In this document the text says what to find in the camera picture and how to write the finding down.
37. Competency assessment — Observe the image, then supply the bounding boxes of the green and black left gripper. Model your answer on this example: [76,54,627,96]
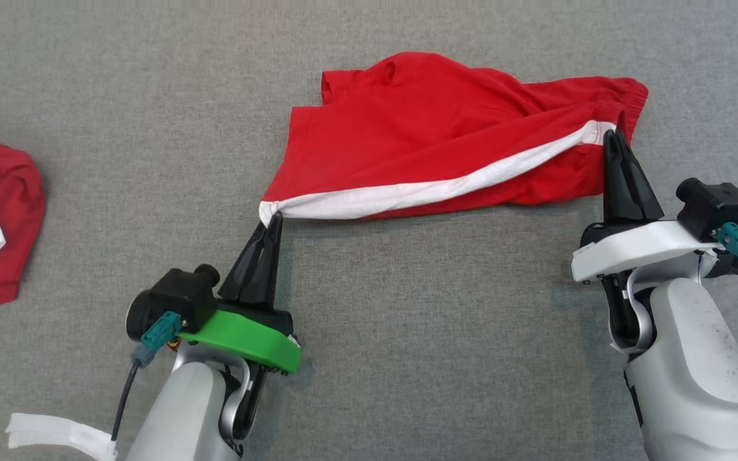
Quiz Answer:
[177,213,302,375]

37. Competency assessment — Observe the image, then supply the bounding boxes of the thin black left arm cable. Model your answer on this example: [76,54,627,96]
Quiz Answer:
[111,360,143,444]

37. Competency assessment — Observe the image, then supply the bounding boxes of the red shorts with white stripe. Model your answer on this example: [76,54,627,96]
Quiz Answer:
[259,51,650,226]

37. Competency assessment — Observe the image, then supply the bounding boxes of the teal left camera connector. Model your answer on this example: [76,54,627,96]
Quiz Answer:
[131,312,183,368]

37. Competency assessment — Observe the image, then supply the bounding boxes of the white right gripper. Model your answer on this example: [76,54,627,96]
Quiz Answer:
[571,112,726,283]

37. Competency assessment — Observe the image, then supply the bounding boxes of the red and white basketball jersey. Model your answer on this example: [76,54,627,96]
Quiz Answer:
[0,113,47,316]

